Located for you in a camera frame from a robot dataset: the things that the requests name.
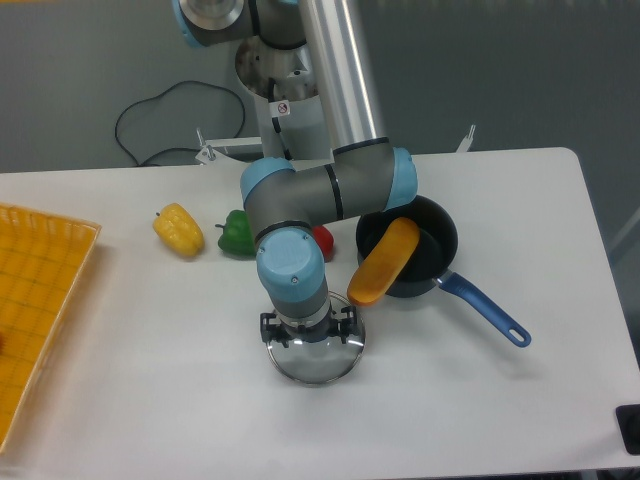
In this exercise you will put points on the glass pot lid blue knob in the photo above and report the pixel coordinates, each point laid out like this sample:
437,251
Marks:
323,362

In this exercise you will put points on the yellow bell pepper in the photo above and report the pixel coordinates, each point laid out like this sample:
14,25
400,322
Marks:
179,231

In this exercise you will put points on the red bell pepper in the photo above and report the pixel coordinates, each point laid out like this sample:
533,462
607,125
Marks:
325,241

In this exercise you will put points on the green bell pepper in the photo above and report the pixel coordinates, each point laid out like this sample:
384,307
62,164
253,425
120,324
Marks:
236,238

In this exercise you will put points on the orange yellow bread loaf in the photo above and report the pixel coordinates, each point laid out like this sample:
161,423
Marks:
382,266

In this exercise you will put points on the dark blue saucepan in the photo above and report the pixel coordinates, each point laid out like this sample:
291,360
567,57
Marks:
429,265

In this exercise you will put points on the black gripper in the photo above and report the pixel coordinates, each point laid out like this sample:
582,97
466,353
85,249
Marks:
273,331

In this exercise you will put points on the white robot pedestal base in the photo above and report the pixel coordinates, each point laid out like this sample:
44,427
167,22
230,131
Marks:
289,113

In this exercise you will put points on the orange plastic basket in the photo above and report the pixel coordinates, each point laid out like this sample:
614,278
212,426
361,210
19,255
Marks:
43,256

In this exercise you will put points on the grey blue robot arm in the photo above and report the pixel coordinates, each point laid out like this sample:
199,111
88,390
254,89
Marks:
285,198

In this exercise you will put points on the black object table corner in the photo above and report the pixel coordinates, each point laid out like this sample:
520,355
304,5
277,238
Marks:
628,417

